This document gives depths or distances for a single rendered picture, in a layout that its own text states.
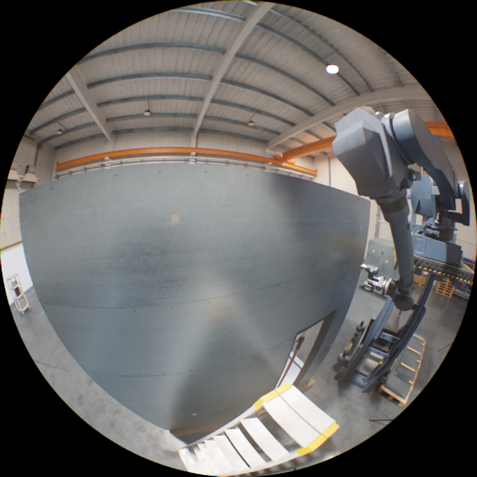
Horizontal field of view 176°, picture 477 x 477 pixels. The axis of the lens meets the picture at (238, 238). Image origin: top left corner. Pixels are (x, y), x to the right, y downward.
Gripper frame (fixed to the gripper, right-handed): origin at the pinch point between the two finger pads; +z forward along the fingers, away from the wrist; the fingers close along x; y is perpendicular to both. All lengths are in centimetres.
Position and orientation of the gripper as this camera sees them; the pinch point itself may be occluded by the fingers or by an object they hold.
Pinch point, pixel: (370, 279)
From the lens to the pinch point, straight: 146.7
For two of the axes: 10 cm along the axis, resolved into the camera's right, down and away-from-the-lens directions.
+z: -4.0, -1.9, 9.0
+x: -8.7, 3.8, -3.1
